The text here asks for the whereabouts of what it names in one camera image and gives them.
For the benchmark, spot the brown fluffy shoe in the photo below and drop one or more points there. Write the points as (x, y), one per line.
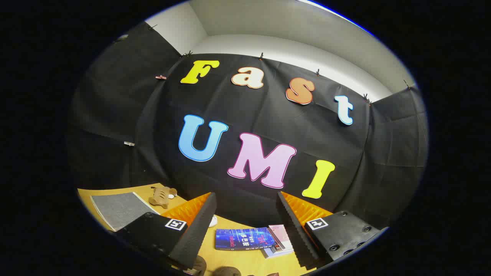
(226, 271)
(199, 264)

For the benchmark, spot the white plush toy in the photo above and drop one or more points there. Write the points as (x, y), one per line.
(213, 221)

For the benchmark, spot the black backdrop cloth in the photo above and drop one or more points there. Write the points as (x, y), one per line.
(249, 111)

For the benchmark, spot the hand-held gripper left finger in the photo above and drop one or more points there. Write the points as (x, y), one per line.
(191, 237)

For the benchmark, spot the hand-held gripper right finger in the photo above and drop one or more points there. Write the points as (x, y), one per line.
(297, 237)

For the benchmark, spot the blue cover book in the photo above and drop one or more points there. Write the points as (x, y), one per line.
(243, 238)

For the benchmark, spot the grey fabric storage box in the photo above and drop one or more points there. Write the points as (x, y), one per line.
(119, 209)

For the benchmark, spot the light blue book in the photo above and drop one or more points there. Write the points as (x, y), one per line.
(278, 253)

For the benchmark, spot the brown striped plush toy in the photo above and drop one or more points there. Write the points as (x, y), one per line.
(161, 197)

